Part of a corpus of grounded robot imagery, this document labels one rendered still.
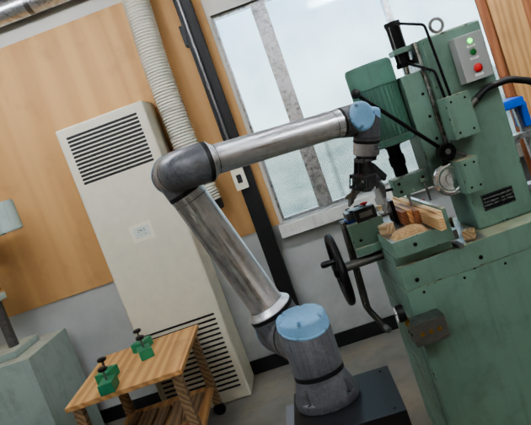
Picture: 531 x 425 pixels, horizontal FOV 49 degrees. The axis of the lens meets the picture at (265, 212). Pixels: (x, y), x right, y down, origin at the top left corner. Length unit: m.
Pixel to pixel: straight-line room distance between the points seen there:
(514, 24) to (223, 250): 2.40
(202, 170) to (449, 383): 1.20
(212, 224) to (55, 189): 2.17
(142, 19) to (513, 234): 2.29
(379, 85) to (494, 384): 1.14
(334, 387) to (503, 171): 1.04
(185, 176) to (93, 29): 2.23
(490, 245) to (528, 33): 1.76
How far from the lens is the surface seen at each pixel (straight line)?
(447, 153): 2.15
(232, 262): 1.76
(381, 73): 2.18
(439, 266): 2.13
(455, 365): 2.25
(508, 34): 3.64
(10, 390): 3.57
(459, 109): 2.14
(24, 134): 3.85
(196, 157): 1.60
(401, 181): 2.25
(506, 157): 2.29
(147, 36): 3.48
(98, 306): 3.88
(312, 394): 1.72
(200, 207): 1.73
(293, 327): 1.66
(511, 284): 2.24
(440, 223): 2.00
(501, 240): 2.19
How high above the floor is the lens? 1.38
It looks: 7 degrees down
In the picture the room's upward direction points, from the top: 20 degrees counter-clockwise
